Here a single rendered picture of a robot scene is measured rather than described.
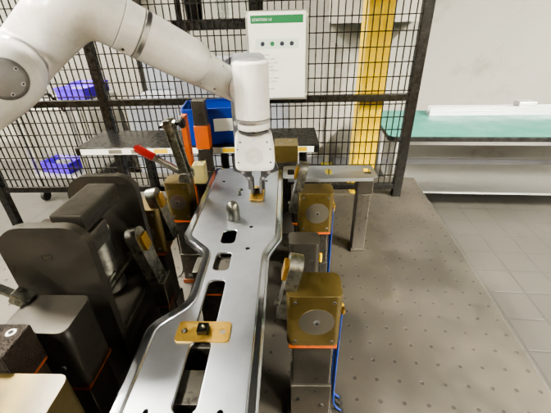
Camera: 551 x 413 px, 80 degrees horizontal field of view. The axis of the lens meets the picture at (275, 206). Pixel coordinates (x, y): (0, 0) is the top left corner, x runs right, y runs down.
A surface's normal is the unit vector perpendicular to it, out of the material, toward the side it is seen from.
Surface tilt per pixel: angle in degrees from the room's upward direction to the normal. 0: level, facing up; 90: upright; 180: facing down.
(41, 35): 121
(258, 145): 88
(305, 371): 90
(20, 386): 0
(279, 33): 90
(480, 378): 0
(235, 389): 0
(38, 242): 90
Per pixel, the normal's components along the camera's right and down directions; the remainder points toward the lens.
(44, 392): -0.03, -0.87
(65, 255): -0.03, 0.49
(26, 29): -0.36, 0.78
